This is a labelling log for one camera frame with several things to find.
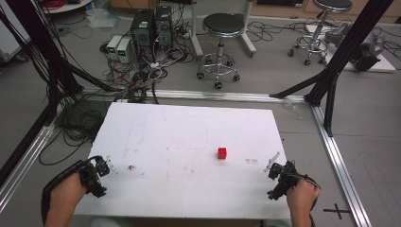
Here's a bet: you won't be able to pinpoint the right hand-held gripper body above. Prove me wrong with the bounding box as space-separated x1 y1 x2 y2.
267 160 300 201

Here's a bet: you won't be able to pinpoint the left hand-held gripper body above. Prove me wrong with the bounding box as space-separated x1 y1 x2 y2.
78 155 111 199

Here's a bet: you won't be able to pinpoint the person's right hand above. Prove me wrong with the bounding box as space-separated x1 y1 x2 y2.
286 178 322 220

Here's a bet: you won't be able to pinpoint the person's left hand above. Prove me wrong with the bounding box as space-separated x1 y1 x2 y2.
49 171 88 219

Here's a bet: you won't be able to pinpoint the white power supply box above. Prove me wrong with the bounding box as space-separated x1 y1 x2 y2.
106 34 124 61
115 38 132 64

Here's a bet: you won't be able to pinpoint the black computer tower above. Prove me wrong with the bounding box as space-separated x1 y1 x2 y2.
130 9 156 62
153 5 174 53

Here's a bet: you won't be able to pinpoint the clear plastic bag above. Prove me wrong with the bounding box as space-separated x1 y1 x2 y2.
85 7 121 31

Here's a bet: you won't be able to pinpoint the black round stool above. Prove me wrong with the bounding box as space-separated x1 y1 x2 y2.
196 12 250 91
287 0 355 67

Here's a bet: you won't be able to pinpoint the grey machine on white board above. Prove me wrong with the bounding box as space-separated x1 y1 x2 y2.
305 21 397 74

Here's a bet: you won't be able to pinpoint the white round table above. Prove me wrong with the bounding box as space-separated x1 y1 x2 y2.
42 0 95 15

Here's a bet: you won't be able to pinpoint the black floor cables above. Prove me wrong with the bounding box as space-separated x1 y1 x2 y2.
38 94 110 167

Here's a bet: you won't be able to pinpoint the aluminium floor rail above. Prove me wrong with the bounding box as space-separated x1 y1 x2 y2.
80 87 307 104
309 103 374 227
0 123 58 214

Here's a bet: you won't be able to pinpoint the tangle of floor cables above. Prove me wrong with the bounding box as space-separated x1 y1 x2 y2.
98 29 197 105

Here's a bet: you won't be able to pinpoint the black metal frame post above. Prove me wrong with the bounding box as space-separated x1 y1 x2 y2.
269 0 395 138
0 0 121 187

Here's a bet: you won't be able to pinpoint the white table leg frame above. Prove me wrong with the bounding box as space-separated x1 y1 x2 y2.
188 0 258 61

